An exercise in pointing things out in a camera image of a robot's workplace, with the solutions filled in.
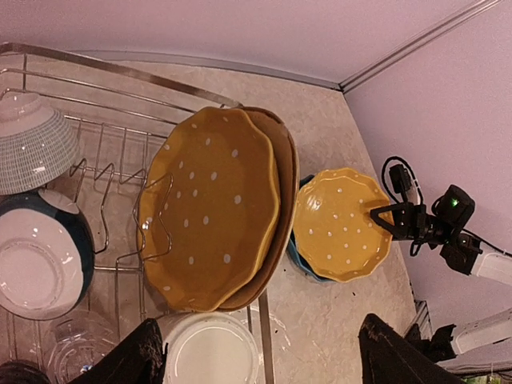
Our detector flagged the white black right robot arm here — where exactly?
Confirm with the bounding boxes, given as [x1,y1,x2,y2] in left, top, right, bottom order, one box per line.
[370,185,511,363]

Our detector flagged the dark teal bowl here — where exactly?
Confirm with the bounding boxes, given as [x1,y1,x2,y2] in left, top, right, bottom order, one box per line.
[1,189,95,321]

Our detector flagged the clear glass near front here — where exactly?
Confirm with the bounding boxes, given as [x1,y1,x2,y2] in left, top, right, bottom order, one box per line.
[42,309,118,383]

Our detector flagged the right aluminium corner post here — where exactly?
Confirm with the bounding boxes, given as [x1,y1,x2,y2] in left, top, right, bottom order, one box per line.
[338,0,505,94]

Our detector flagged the cream plate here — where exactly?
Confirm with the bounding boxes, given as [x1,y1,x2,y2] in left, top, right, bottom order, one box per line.
[218,106,299,312]

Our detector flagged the blue polka dot plate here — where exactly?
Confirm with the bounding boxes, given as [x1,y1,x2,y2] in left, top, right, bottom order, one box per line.
[286,174,333,285]

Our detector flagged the light blue patterned bowl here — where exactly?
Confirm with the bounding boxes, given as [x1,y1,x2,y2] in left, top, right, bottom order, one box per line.
[1,93,79,195]

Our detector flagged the dark blue mug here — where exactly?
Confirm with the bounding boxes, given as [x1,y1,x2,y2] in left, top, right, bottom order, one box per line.
[1,361,51,384]

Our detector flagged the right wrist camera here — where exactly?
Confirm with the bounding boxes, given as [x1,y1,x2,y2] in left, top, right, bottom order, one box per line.
[389,163,424,205]

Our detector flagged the yellow polka dot plate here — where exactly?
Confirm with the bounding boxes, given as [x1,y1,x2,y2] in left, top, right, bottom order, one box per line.
[293,168,392,282]

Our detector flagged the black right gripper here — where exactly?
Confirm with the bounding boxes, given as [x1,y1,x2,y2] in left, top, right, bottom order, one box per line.
[370,202,440,248]

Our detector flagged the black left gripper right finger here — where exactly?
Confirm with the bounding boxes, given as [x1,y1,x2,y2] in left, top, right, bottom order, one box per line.
[358,313,462,384]

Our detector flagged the wire dish rack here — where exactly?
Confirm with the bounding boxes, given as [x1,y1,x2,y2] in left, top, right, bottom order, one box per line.
[0,42,277,384]

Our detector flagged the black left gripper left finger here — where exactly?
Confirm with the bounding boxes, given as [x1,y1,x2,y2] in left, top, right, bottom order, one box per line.
[78,318,166,384]

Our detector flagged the cream ribbed mug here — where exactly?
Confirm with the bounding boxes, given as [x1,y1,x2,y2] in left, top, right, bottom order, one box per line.
[158,312,260,384]

